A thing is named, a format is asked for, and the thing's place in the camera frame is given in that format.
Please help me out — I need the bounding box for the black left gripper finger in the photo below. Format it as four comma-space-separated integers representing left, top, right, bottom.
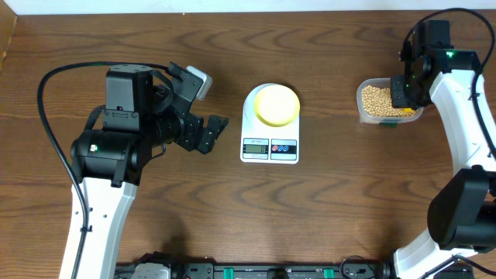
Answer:
206, 115, 229, 142
195, 129, 217, 154

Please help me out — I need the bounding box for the green tape label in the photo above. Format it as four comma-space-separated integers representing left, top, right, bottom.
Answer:
379, 122, 398, 128

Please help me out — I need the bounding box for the white digital kitchen scale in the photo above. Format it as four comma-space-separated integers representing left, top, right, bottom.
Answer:
239, 83, 300, 164

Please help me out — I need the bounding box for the soybeans pile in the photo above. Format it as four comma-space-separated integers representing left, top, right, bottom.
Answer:
361, 85, 413, 117

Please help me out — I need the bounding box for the black left camera cable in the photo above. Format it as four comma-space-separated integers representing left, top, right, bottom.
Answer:
36, 60, 171, 279

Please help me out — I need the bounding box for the black right camera cable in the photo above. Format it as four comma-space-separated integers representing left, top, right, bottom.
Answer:
398, 7, 496, 160

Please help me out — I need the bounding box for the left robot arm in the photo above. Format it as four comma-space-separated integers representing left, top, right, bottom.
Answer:
60, 64, 229, 278

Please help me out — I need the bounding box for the pale yellow bowl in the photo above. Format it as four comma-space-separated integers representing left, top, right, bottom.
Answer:
253, 84, 301, 128

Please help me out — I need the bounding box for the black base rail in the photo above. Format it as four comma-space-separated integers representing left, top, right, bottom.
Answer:
114, 251, 476, 279

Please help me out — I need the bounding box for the clear plastic container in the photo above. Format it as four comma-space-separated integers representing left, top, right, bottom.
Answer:
356, 77, 423, 125

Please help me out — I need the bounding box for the black camera cable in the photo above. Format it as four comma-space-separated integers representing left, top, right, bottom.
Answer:
398, 7, 496, 160
36, 60, 171, 279

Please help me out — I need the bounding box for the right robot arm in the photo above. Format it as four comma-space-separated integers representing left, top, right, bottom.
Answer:
382, 19, 495, 278

